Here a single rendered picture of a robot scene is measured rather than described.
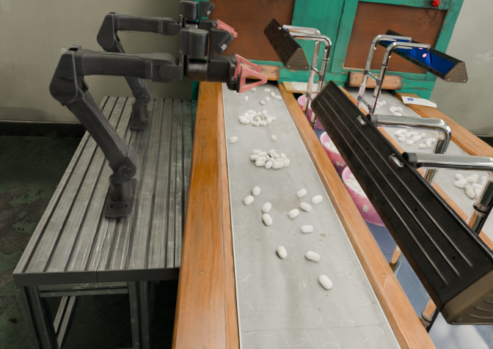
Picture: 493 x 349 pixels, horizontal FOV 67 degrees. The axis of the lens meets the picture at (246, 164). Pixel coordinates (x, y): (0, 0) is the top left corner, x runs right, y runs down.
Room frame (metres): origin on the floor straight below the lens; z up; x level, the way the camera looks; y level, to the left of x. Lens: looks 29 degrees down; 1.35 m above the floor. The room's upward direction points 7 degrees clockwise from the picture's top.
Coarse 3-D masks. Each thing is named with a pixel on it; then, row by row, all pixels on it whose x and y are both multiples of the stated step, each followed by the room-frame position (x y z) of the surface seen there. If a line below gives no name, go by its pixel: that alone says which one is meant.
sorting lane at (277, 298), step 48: (240, 96) 1.79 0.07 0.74; (240, 144) 1.25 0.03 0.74; (288, 144) 1.29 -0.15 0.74; (240, 192) 0.93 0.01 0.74; (288, 192) 0.96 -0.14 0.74; (240, 240) 0.71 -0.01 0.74; (288, 240) 0.73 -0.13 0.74; (336, 240) 0.76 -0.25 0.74; (240, 288) 0.56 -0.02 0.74; (288, 288) 0.58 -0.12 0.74; (336, 288) 0.59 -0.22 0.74; (240, 336) 0.45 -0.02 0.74; (288, 336) 0.46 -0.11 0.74; (336, 336) 0.47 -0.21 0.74; (384, 336) 0.49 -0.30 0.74
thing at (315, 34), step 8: (288, 32) 1.46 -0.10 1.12; (296, 32) 1.46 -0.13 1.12; (304, 32) 1.62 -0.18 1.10; (312, 32) 1.62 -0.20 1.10; (320, 32) 1.62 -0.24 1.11; (320, 40) 1.47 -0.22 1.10; (328, 40) 1.46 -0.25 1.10; (328, 48) 1.47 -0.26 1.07; (328, 56) 1.47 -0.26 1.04; (312, 64) 1.62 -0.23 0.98; (312, 72) 1.62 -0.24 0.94; (320, 72) 1.48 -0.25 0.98; (312, 80) 1.62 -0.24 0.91; (320, 80) 1.47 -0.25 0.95; (320, 88) 1.47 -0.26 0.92; (304, 104) 1.62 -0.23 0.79; (304, 112) 1.62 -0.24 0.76; (312, 120) 1.47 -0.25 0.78
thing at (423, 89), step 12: (288, 72) 2.02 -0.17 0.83; (300, 72) 2.03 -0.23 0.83; (192, 84) 1.96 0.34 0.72; (264, 84) 2.04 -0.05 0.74; (276, 84) 2.04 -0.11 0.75; (408, 84) 2.12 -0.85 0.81; (420, 84) 2.13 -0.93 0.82; (432, 84) 2.14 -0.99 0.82; (192, 96) 1.96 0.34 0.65; (420, 96) 2.13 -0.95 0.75
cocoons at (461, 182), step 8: (376, 104) 1.90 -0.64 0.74; (384, 104) 1.92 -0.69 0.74; (392, 112) 1.79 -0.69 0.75; (400, 136) 1.48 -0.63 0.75; (408, 136) 1.49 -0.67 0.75; (416, 136) 1.48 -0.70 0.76; (424, 136) 1.51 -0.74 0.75; (408, 144) 1.41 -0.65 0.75; (424, 144) 1.40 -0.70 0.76; (456, 176) 1.17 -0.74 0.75; (472, 176) 1.18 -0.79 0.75; (456, 184) 1.11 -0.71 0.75; (464, 184) 1.13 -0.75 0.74; (472, 184) 1.12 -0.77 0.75; (472, 192) 1.05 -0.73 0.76; (480, 192) 1.07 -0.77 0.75
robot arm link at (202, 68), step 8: (184, 56) 0.96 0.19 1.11; (192, 56) 0.95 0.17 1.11; (184, 64) 0.96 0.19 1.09; (192, 64) 0.95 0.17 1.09; (200, 64) 0.96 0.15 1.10; (184, 72) 0.96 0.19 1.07; (192, 72) 0.94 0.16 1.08; (200, 72) 0.95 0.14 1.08; (192, 80) 0.95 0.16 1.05; (200, 80) 0.96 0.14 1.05
